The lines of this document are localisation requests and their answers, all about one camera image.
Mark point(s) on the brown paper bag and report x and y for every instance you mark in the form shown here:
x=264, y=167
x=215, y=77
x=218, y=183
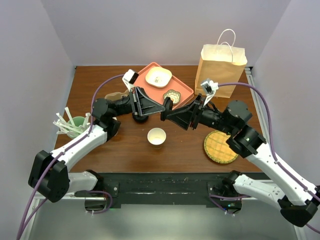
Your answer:
x=221, y=62

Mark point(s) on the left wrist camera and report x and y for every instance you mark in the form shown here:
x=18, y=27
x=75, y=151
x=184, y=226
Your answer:
x=129, y=79

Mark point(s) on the woven bamboo coaster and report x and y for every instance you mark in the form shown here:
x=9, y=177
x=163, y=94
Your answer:
x=216, y=148

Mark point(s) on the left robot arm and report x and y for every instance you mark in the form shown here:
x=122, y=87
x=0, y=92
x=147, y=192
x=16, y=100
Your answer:
x=50, y=174

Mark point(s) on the cardboard cup carrier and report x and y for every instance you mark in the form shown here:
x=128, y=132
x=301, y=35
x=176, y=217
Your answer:
x=116, y=95

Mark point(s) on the green cup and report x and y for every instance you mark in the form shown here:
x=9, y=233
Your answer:
x=80, y=122

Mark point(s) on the black cup lid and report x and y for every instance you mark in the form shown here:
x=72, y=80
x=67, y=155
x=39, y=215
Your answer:
x=168, y=104

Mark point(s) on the cream square bowl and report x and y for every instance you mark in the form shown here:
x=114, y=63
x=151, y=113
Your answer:
x=158, y=77

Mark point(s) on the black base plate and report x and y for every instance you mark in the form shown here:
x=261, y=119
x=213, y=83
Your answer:
x=173, y=188

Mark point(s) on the black lid stack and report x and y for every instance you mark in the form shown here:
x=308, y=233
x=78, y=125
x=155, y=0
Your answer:
x=139, y=119

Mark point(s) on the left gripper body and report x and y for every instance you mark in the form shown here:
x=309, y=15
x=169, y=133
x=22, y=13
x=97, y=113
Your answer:
x=134, y=101

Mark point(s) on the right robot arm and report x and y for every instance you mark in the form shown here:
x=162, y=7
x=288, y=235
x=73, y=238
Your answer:
x=296, y=198

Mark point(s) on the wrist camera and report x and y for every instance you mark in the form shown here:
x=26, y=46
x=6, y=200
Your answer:
x=129, y=79
x=209, y=87

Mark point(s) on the green patterned small dish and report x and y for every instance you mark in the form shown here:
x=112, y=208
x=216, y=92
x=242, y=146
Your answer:
x=174, y=95

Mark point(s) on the single brown paper cup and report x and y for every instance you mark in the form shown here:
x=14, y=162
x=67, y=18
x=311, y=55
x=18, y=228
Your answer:
x=156, y=137

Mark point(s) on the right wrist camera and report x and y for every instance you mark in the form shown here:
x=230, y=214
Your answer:
x=209, y=87

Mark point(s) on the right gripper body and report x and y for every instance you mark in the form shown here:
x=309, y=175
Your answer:
x=196, y=116

